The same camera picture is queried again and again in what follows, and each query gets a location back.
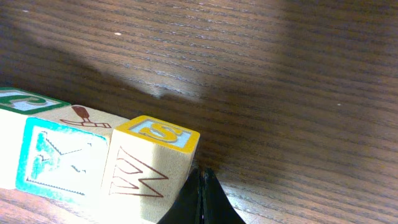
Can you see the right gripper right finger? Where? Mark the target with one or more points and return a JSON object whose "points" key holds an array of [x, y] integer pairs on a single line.
{"points": [[215, 204]]}

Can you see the yellow-sided wooden block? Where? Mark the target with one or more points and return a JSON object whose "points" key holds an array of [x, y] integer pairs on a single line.
{"points": [[16, 106]]}

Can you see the wooden block mid table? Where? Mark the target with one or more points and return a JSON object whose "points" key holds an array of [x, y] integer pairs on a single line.
{"points": [[148, 163]]}

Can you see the blue X wooden block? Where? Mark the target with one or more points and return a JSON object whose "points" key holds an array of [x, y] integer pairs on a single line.
{"points": [[64, 153]]}

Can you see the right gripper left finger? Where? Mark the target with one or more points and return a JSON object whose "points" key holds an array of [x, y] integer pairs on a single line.
{"points": [[187, 206]]}

